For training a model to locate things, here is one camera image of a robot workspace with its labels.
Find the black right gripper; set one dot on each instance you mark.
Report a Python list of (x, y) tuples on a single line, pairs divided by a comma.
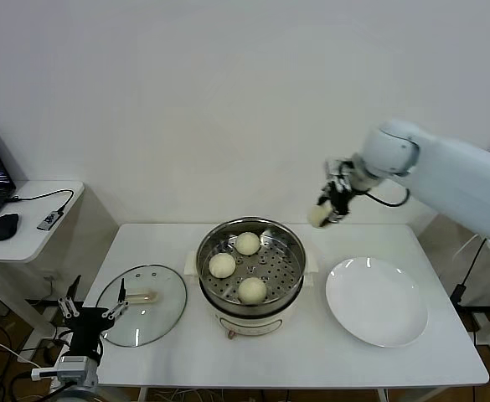
[(338, 178)]

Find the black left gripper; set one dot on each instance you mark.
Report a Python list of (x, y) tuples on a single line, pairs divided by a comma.
[(87, 324)]

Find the white steamed baozi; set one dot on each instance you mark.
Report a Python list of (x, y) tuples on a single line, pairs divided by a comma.
[(252, 290), (316, 215), (222, 265), (247, 244)]

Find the round glass pot lid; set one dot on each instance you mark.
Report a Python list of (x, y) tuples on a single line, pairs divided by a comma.
[(156, 318)]

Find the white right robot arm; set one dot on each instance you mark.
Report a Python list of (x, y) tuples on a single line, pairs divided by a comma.
[(458, 180)]

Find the stainless steel steamer basket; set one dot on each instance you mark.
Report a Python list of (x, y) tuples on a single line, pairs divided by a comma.
[(280, 274)]

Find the white side table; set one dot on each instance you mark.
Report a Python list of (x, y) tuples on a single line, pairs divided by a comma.
[(31, 247)]

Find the grey usb adapter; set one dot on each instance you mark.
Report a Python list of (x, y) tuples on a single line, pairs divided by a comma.
[(50, 220)]

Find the round white plate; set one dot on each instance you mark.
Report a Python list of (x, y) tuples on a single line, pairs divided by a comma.
[(378, 301)]

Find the black computer mouse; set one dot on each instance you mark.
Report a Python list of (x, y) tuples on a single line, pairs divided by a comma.
[(3, 227)]

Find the cream electric cooker base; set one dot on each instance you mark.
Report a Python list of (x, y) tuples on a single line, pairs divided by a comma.
[(253, 322)]

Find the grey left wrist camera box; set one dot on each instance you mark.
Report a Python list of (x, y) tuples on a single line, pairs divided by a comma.
[(75, 370)]

